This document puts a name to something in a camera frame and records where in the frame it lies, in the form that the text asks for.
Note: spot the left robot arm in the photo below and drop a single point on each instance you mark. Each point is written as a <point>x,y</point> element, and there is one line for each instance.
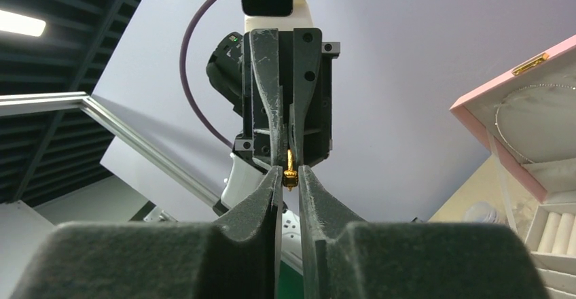
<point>223,70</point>

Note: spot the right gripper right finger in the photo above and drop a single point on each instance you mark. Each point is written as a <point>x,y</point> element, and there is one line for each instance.
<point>345,256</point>

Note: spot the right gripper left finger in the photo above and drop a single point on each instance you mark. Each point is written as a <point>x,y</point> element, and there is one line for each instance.
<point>180,256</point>

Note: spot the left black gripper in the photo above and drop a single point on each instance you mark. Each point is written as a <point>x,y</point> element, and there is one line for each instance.
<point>286,79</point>

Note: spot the pink jewelry box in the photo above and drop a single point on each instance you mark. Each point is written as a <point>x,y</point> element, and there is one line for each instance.
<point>526,118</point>

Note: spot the small clear round container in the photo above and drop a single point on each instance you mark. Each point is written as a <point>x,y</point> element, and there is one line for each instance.
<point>483,212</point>

